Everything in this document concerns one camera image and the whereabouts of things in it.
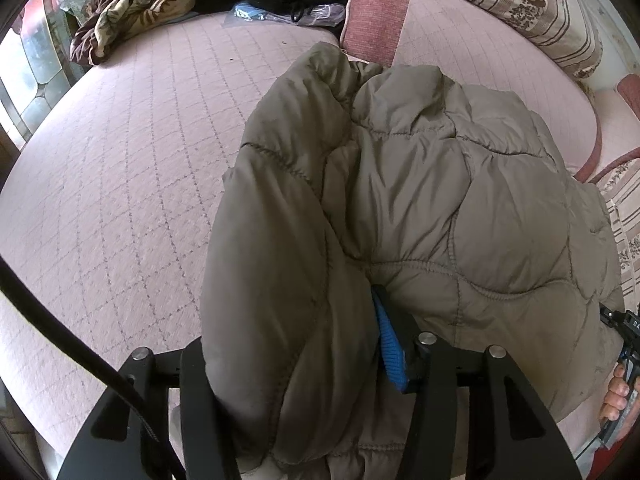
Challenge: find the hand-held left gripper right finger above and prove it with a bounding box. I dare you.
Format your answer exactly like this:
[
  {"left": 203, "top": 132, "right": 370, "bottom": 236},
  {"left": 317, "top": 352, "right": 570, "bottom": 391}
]
[{"left": 372, "top": 285, "right": 583, "bottom": 480}]

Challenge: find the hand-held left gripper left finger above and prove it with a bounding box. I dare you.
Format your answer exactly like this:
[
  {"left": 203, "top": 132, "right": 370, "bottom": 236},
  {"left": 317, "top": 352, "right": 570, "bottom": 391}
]
[{"left": 56, "top": 337, "right": 241, "bottom": 480}]

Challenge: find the olive quilted puffer jacket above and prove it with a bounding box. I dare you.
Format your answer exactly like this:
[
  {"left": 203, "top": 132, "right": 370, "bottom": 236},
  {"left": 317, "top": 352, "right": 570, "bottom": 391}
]
[{"left": 202, "top": 41, "right": 626, "bottom": 480}]

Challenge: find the person's right hand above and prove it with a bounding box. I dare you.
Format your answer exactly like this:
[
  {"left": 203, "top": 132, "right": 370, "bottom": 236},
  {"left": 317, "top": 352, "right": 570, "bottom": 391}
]
[{"left": 600, "top": 363, "right": 636, "bottom": 424}]

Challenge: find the striped floral cloth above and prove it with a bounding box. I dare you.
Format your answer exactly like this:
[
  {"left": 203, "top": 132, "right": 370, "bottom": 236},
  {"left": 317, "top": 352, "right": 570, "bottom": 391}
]
[{"left": 597, "top": 160, "right": 640, "bottom": 291}]

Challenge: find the pink pillow with red trim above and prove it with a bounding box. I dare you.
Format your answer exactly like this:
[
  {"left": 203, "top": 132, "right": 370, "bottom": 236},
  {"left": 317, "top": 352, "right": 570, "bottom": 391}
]
[{"left": 575, "top": 74, "right": 640, "bottom": 183}]

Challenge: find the pink quilted bed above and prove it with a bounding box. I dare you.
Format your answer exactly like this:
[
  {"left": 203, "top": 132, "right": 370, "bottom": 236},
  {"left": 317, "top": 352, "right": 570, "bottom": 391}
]
[{"left": 0, "top": 0, "right": 640, "bottom": 480}]

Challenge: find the pink pillow with red band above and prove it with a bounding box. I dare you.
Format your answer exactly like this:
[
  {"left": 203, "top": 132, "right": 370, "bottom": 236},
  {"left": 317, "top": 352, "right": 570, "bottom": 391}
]
[{"left": 340, "top": 0, "right": 601, "bottom": 183}]

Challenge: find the clear plastic bag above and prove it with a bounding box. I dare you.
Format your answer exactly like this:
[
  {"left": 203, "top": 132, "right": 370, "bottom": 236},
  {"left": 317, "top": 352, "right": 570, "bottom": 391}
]
[{"left": 225, "top": 2, "right": 347, "bottom": 29}]

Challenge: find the stained glass window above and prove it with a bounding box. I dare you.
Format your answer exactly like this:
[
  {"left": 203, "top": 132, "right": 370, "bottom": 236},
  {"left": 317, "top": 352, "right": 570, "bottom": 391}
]
[{"left": 0, "top": 0, "right": 83, "bottom": 146}]

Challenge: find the floral beige maroon blanket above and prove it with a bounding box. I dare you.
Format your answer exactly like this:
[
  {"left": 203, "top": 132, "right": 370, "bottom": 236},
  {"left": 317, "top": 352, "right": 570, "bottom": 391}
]
[{"left": 70, "top": 0, "right": 211, "bottom": 66}]

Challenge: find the black cable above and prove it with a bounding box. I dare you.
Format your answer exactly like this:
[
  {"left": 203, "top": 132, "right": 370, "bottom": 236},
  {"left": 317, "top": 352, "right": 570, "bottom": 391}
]
[{"left": 0, "top": 255, "right": 187, "bottom": 480}]

